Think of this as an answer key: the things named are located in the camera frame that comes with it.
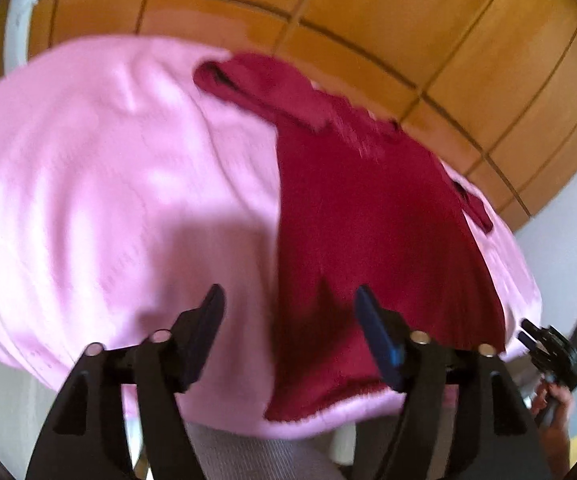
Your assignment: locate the person's right hand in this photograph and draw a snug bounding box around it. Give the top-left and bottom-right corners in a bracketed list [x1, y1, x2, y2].
[531, 380, 575, 479]

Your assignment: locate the pink quilted bedspread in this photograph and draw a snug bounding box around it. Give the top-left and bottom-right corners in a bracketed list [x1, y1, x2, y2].
[0, 36, 543, 439]

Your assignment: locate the dark red knit garment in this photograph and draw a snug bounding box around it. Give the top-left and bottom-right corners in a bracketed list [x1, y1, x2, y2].
[194, 53, 505, 422]

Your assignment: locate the white door frame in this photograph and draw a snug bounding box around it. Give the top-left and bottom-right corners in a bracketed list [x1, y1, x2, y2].
[2, 0, 39, 75]

